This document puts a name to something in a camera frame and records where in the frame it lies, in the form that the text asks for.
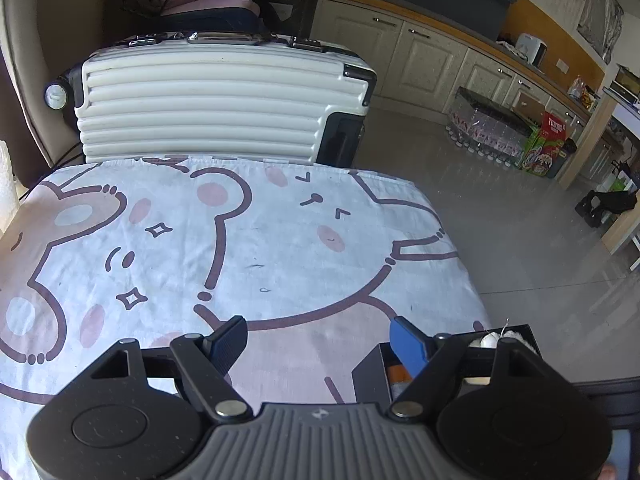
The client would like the cream white yarn ball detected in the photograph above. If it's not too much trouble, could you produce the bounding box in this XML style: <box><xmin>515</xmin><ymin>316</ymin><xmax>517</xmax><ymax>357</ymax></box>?
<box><xmin>469</xmin><ymin>320</ymin><xmax>537</xmax><ymax>353</ymax></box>

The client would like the white roll with orange cap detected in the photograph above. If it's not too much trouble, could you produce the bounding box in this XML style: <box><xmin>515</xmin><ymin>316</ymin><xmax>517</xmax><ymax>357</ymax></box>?
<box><xmin>386</xmin><ymin>364</ymin><xmax>412</xmax><ymax>400</ymax></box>

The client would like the black open box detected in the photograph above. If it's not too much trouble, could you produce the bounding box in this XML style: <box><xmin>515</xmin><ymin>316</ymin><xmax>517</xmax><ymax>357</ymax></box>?
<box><xmin>352</xmin><ymin>316</ymin><xmax>539</xmax><ymax>413</ymax></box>

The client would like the bear print bed sheet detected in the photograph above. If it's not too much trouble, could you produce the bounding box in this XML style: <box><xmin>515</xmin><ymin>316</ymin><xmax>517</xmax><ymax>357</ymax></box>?
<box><xmin>1</xmin><ymin>156</ymin><xmax>488</xmax><ymax>479</ymax></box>

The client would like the pack of water bottles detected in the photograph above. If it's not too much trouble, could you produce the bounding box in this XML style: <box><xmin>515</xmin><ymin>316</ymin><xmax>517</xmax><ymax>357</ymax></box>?
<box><xmin>446</xmin><ymin>87</ymin><xmax>533</xmax><ymax>167</ymax></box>

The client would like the red green snack carton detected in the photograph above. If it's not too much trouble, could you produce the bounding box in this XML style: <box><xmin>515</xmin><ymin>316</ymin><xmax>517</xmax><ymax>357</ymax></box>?
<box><xmin>521</xmin><ymin>112</ymin><xmax>566</xmax><ymax>177</ymax></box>

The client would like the black trash bin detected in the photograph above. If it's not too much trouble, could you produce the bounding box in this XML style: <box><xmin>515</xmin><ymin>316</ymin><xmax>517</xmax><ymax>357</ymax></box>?
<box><xmin>547</xmin><ymin>138</ymin><xmax>577</xmax><ymax>179</ymax></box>

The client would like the white ribbed suitcase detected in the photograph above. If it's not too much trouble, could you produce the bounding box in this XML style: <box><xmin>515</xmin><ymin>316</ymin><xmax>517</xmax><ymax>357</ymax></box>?
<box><xmin>43</xmin><ymin>32</ymin><xmax>378</xmax><ymax>167</ymax></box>

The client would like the cream cabinet row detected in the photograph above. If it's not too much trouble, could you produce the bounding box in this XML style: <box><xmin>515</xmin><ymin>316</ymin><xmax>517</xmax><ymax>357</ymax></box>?
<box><xmin>311</xmin><ymin>0</ymin><xmax>590</xmax><ymax>142</ymax></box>

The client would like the white appliance on counter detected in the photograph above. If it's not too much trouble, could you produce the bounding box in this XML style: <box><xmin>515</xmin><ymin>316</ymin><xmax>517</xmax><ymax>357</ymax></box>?
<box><xmin>515</xmin><ymin>32</ymin><xmax>548</xmax><ymax>68</ymax></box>

